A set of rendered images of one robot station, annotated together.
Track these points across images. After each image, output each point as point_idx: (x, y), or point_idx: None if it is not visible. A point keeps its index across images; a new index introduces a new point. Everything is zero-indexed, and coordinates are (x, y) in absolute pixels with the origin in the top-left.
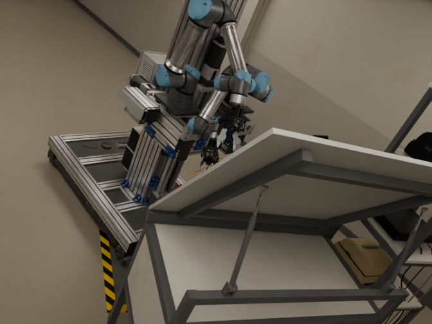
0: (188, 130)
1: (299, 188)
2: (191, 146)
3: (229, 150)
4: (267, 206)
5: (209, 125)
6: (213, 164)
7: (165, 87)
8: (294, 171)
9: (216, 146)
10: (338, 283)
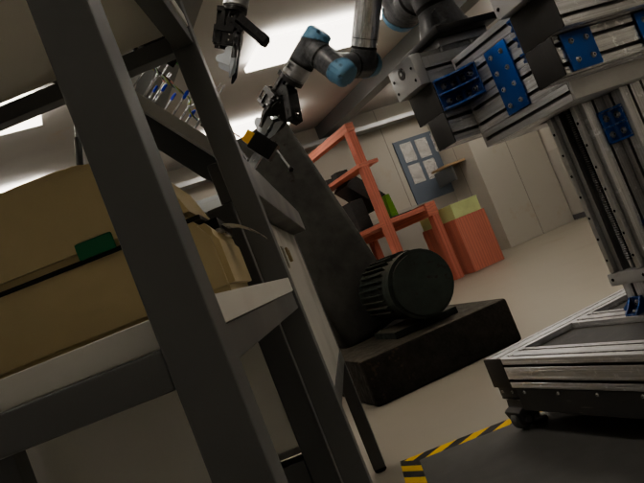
0: (390, 78)
1: None
2: (440, 105)
3: (542, 73)
4: None
5: (495, 39)
6: (195, 107)
7: (397, 29)
8: None
9: (286, 82)
10: None
